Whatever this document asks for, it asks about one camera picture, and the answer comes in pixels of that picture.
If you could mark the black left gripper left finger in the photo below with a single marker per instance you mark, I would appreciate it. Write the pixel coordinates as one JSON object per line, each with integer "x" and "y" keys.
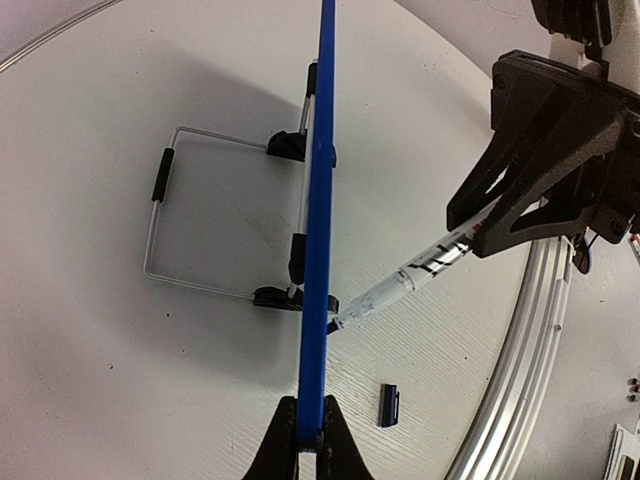
{"x": 277, "y": 456}

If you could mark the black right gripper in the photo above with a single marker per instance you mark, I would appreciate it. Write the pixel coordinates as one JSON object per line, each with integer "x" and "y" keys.
{"x": 564, "y": 156}

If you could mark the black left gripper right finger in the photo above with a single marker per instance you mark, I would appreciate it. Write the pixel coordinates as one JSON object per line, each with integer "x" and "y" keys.
{"x": 338, "y": 456}

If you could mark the blue marker cap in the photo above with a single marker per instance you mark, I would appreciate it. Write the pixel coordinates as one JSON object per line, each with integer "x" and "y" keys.
{"x": 389, "y": 405}

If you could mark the white blue marker pen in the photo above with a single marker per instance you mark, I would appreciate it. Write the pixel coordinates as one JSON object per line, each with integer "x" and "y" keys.
{"x": 413, "y": 274}

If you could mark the blue framed whiteboard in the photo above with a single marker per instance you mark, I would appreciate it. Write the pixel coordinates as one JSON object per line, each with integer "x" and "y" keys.
{"x": 313, "y": 343}

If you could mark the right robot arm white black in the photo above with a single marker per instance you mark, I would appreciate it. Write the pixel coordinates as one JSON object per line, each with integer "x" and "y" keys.
{"x": 599, "y": 38}

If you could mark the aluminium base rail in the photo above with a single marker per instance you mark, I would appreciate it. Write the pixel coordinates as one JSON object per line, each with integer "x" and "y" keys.
{"x": 504, "y": 421}

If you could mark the wire whiteboard stand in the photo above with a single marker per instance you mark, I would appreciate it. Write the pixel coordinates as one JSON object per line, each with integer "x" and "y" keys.
{"x": 229, "y": 216}

